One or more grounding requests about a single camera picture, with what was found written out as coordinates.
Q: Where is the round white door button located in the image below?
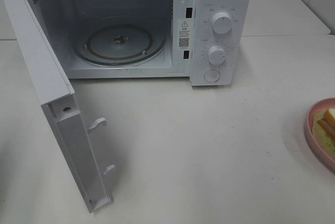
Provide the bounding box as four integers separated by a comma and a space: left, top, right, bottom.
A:
204, 70, 220, 82

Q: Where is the white timer knob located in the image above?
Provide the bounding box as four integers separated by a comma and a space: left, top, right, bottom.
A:
207, 46, 227, 65

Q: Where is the white bread sandwich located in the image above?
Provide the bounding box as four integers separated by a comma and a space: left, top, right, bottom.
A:
312, 108, 334, 158

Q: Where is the pink round plate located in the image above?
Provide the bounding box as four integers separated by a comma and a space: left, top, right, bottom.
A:
304, 97, 334, 173

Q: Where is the white microwave door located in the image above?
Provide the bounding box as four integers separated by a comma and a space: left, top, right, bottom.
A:
4, 0, 111, 212

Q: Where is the glass microwave turntable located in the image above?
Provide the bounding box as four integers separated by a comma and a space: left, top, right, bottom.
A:
73, 18, 170, 66

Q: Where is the white microwave oven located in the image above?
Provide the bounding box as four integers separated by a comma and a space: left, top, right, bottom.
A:
35, 0, 249, 86

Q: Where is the upper white power knob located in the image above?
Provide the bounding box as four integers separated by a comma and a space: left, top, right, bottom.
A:
211, 11, 232, 35

